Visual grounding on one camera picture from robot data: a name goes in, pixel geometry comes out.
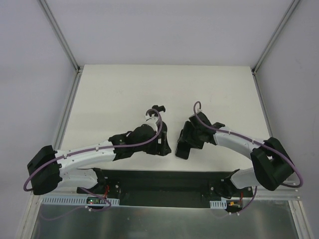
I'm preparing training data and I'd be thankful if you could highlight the black smartphone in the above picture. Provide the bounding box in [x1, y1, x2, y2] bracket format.
[175, 142, 191, 160]

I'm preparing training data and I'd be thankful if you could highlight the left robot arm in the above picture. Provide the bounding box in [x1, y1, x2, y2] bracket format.
[23, 123, 171, 195]

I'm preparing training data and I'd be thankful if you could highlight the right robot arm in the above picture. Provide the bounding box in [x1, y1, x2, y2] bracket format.
[175, 112, 294, 199]

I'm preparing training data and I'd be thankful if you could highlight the black phone stand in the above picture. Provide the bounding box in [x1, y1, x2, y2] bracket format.
[146, 105, 167, 132]

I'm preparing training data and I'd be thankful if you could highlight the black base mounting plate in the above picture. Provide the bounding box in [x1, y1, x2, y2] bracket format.
[76, 169, 275, 207]

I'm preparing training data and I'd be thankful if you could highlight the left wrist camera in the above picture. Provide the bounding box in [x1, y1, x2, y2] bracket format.
[145, 114, 162, 132]

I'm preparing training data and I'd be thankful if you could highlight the right white cable duct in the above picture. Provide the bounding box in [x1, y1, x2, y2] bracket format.
[209, 198, 243, 210]

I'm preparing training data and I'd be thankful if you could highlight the white cable duct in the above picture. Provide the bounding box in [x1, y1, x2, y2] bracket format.
[42, 195, 120, 207]
[209, 198, 243, 210]

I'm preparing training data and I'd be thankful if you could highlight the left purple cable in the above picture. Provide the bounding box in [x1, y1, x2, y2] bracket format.
[23, 109, 164, 192]

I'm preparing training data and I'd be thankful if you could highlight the left white cable duct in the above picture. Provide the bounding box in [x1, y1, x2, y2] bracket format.
[42, 195, 120, 207]

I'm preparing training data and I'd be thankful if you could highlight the left aluminium frame post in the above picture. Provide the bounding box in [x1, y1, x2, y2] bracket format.
[37, 0, 83, 74]

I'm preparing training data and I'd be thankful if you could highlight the aluminium frame post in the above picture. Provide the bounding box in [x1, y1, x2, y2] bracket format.
[251, 0, 302, 75]
[37, 0, 83, 74]

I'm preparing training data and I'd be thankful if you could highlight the right aluminium frame post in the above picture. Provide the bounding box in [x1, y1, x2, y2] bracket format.
[251, 0, 302, 75]

